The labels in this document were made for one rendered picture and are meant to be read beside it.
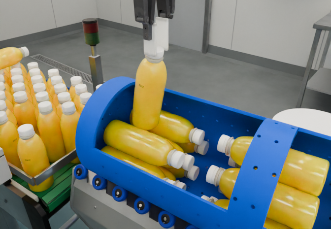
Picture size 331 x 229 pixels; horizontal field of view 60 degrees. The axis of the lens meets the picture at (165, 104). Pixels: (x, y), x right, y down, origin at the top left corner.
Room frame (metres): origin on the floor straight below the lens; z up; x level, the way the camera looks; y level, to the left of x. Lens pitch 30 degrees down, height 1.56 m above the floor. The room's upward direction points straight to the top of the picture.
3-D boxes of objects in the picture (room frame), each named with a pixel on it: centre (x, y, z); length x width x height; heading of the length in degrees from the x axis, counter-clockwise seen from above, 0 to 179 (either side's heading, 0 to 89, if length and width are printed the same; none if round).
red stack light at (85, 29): (1.22, 0.32, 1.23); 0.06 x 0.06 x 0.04
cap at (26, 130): (0.64, 0.38, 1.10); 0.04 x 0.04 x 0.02
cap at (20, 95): (0.84, 0.48, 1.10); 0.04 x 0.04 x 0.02
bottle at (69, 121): (0.77, 0.30, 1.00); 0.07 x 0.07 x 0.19
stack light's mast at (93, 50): (1.22, 0.32, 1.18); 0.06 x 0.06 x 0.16
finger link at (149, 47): (0.58, 0.03, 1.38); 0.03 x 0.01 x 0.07; 57
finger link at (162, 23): (0.62, 0.01, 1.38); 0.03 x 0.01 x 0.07; 57
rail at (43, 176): (0.76, 0.26, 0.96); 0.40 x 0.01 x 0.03; 147
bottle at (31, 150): (0.64, 0.38, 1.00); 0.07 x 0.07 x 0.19
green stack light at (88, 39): (1.22, 0.32, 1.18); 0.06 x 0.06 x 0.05
